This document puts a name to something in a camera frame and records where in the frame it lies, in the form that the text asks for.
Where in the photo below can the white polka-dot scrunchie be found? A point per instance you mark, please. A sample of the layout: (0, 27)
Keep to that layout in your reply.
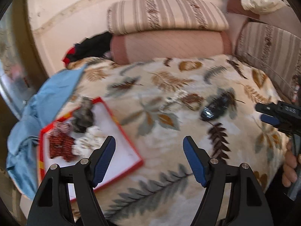
(92, 139)

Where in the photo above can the wooden glass door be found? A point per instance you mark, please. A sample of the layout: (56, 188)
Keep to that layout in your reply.
(22, 72)

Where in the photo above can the striped beige pillow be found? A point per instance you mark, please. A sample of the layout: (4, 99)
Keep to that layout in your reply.
(133, 16)
(274, 55)

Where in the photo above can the blue cloth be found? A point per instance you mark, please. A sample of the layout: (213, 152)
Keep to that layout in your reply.
(41, 110)

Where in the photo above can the leaf-patterned plush blanket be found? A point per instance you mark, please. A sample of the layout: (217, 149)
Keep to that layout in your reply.
(158, 103)

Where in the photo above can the red checkered scrunchie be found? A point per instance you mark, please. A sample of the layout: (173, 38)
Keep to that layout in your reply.
(60, 127)

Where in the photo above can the cream crumpled cloth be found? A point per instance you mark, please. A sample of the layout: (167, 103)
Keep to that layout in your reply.
(262, 6)

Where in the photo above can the pink bolster cushion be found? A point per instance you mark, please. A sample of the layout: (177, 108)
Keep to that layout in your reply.
(148, 45)

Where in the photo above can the right hand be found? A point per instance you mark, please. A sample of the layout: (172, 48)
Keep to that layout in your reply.
(291, 162)

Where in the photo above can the red polka-dot scrunchie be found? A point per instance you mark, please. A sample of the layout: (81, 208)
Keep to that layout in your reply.
(60, 145)

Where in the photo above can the black and red clothes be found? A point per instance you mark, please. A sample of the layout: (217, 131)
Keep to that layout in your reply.
(95, 46)

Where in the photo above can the red-rimmed white tray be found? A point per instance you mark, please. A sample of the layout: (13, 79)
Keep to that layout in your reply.
(116, 162)

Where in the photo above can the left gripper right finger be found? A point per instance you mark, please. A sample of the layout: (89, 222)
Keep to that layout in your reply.
(247, 202)

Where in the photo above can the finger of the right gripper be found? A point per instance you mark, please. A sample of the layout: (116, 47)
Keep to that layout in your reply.
(270, 109)
(270, 119)

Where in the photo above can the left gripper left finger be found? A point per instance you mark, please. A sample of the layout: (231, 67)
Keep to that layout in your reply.
(52, 206)

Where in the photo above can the black hair clip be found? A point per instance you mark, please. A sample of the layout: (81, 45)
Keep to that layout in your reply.
(216, 108)

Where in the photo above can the grey organza scrunchie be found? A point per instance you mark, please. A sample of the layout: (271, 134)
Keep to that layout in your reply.
(83, 117)

